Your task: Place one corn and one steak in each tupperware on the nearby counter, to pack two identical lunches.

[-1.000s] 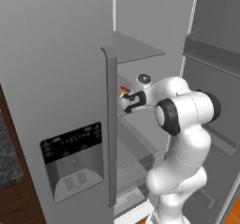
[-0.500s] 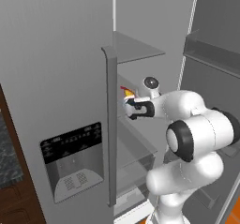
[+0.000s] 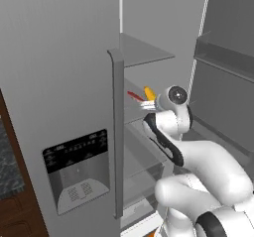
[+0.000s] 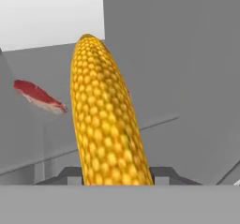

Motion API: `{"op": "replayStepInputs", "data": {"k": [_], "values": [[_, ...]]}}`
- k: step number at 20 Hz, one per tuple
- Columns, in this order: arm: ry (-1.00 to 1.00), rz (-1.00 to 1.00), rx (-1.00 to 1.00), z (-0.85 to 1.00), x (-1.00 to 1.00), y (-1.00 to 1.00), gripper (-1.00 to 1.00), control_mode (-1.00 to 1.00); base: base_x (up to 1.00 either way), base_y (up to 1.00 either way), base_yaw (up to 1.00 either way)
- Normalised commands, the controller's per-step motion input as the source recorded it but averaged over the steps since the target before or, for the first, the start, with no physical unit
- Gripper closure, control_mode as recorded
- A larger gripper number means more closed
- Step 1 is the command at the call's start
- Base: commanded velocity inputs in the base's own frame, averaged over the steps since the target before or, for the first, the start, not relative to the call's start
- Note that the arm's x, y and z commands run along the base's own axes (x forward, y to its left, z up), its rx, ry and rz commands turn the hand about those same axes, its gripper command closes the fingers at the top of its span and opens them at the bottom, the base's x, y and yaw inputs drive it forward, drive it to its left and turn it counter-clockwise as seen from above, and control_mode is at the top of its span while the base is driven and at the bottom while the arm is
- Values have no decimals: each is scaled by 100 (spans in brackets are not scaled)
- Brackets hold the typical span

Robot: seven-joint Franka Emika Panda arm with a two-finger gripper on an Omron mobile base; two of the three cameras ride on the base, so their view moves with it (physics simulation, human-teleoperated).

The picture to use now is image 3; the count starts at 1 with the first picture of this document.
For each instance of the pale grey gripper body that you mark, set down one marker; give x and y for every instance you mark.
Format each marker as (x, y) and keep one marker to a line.
(149, 106)

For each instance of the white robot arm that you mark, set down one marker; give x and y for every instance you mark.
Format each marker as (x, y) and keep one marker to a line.
(211, 168)

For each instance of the yellow corn cob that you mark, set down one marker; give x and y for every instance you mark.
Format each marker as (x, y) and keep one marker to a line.
(150, 94)

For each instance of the red raw steak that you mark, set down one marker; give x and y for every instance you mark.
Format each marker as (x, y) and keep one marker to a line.
(135, 96)

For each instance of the clear fridge drawer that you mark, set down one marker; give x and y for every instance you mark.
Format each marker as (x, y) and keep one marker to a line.
(142, 168)

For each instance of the open grey fridge door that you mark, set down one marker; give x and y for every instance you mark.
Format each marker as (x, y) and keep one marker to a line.
(228, 92)

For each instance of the grey fridge body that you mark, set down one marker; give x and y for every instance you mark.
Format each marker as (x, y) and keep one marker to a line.
(158, 19)

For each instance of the grey fridge door bin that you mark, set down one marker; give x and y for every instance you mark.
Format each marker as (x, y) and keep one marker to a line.
(225, 57)

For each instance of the grey fridge door with dispenser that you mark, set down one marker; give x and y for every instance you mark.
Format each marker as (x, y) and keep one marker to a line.
(59, 65)

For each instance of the brown wooden cabinet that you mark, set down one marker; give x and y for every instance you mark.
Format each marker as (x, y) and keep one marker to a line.
(20, 214)

